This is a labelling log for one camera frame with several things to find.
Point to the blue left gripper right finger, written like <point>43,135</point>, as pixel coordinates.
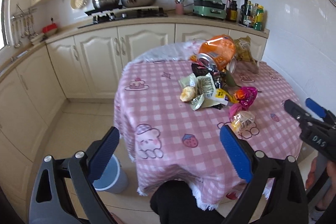
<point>239,157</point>

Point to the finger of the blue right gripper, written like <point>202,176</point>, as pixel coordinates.
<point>316,108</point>

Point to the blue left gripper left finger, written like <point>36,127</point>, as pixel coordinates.
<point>100,152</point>

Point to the gold snack bag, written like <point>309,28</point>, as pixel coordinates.
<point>244,54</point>

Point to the crushed orange soda can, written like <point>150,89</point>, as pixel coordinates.
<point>217,53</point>

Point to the light blue trash bin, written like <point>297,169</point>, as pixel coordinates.
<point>113,180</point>

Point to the cream lower kitchen cabinets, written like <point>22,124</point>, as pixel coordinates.
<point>85,65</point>

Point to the person's right hand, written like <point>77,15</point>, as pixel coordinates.
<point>318,189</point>

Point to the clear barcode wrapper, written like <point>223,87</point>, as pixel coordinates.
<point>241,121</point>

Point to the magenta foil wrapper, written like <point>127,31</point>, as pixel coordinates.
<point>243,99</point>

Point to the pink checkered tablecloth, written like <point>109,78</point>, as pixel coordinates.
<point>167,139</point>

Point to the yellow black wrapper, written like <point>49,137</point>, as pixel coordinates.
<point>223,97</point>

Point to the green white snack wrapper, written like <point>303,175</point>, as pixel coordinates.
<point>205,90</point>

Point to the green yellow bottle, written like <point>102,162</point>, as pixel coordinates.
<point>258,19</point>

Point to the dark glass bottle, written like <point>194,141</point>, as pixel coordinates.
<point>245,14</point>

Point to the red bowl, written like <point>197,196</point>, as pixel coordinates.
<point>50,29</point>

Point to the black gas stove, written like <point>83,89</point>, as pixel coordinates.
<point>100,16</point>

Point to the dark soy sauce bottle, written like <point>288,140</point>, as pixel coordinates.
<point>231,10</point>

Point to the hanging utensil rack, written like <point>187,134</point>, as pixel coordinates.
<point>22,25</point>

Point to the green electric grill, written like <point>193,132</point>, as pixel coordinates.
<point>210,8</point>

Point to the round woven trivet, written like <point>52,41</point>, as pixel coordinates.
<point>77,4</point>

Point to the pink utensil holder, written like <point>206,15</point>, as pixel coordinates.
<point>179,9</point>

